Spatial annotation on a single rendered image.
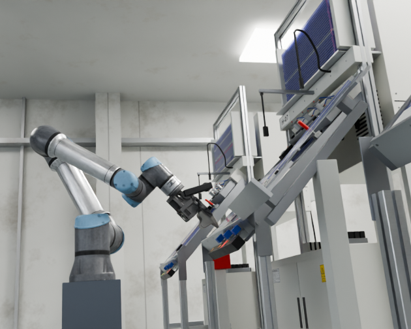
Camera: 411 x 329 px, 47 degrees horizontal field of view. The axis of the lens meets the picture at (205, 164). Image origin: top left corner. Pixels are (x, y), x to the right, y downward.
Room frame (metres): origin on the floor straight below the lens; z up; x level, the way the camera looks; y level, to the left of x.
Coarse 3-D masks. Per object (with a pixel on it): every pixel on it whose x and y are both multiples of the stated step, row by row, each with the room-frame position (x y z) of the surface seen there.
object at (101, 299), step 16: (64, 288) 1.52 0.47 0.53; (80, 288) 1.53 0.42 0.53; (96, 288) 1.54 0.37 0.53; (112, 288) 1.55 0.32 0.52; (64, 304) 1.52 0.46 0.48; (80, 304) 1.53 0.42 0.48; (96, 304) 1.54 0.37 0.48; (112, 304) 1.55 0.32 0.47; (64, 320) 1.52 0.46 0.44; (80, 320) 1.53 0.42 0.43; (96, 320) 1.54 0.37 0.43; (112, 320) 1.55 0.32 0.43
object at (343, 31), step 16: (304, 0) 2.07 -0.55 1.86; (336, 0) 1.70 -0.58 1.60; (288, 16) 2.23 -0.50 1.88; (336, 16) 1.69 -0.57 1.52; (368, 16) 1.73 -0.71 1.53; (336, 32) 1.70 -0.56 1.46; (352, 32) 1.71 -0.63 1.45; (368, 32) 1.73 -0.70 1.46; (288, 112) 2.30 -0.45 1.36; (256, 224) 1.56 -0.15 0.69; (256, 240) 1.56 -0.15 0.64; (352, 240) 1.86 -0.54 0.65; (208, 256) 2.32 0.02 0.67
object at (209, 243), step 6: (234, 222) 1.71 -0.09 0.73; (240, 222) 1.67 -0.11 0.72; (246, 222) 1.63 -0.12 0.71; (222, 228) 1.88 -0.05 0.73; (228, 228) 1.81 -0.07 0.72; (246, 228) 1.68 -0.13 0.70; (252, 228) 1.63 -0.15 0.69; (216, 234) 1.98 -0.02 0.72; (222, 234) 1.92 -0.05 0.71; (240, 234) 1.77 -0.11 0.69; (246, 234) 1.73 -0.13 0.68; (204, 240) 2.18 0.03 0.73; (210, 240) 2.11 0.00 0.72; (210, 246) 2.19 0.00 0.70
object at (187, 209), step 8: (176, 192) 1.72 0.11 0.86; (168, 200) 1.73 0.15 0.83; (176, 200) 1.73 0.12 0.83; (184, 200) 1.75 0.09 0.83; (192, 200) 1.74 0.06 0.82; (200, 200) 1.74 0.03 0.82; (176, 208) 1.75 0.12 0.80; (184, 208) 1.72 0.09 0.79; (192, 208) 1.74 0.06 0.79; (184, 216) 1.76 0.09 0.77; (192, 216) 1.73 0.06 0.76
